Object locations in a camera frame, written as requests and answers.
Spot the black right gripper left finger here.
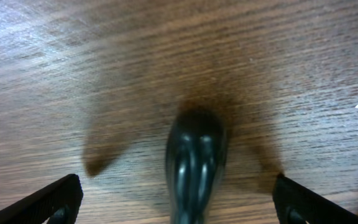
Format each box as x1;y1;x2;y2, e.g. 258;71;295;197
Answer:
0;174;83;224

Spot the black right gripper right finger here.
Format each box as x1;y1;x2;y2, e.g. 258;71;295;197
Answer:
272;174;358;224

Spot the black red screwdriver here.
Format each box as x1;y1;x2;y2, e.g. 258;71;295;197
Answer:
165;108;227;224

